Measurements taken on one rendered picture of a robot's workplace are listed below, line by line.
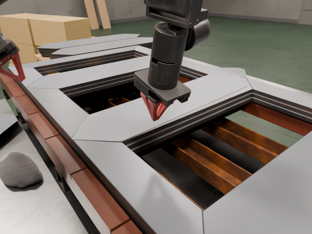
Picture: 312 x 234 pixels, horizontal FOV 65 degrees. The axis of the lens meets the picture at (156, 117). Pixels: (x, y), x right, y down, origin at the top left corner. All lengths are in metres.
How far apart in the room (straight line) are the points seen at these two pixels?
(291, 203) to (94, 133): 0.46
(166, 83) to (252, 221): 0.27
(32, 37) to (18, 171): 2.99
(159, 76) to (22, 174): 0.54
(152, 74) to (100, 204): 0.26
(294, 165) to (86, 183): 0.44
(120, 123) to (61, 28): 2.63
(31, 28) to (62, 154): 3.11
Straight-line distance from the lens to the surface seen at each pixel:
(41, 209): 0.75
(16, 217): 0.76
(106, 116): 0.73
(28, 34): 3.74
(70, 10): 8.28
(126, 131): 0.65
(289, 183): 0.56
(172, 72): 0.44
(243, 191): 0.51
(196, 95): 0.87
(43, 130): 0.78
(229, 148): 1.16
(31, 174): 0.83
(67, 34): 3.22
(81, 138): 0.65
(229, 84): 1.00
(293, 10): 10.34
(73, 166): 0.61
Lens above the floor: 1.20
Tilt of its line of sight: 28 degrees down
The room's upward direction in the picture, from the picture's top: straight up
